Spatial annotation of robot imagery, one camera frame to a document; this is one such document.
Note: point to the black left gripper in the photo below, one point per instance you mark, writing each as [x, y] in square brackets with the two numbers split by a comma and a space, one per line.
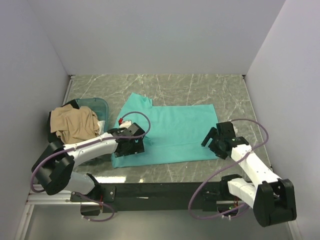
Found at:
[137, 147]

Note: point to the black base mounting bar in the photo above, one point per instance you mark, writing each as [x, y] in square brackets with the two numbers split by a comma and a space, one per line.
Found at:
[162, 196]

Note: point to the white t-shirt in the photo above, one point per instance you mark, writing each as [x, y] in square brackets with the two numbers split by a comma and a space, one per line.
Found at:
[101, 124]

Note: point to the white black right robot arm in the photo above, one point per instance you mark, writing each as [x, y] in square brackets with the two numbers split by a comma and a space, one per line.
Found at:
[271, 197]

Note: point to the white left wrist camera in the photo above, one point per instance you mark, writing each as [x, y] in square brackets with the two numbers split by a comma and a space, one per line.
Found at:
[124, 123]

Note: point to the teal plastic laundry bin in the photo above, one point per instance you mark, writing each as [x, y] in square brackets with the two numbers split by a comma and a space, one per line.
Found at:
[97, 105]

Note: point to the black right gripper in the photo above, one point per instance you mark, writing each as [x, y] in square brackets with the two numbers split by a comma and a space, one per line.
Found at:
[213, 134]

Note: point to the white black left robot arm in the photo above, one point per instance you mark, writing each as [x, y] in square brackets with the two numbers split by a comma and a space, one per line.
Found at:
[54, 169]

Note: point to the teal t-shirt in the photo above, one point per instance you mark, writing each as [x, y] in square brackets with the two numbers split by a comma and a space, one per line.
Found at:
[175, 133]

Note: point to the aluminium frame rail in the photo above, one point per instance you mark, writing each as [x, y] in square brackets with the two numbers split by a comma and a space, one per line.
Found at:
[90, 207]

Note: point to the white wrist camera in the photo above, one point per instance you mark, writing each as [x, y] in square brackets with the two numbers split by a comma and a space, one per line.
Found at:
[124, 123]
[235, 130]

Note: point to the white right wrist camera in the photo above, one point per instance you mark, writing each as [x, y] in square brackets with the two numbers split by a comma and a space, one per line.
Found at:
[235, 130]

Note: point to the beige t-shirt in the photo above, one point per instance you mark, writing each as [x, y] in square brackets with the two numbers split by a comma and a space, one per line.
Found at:
[89, 120]

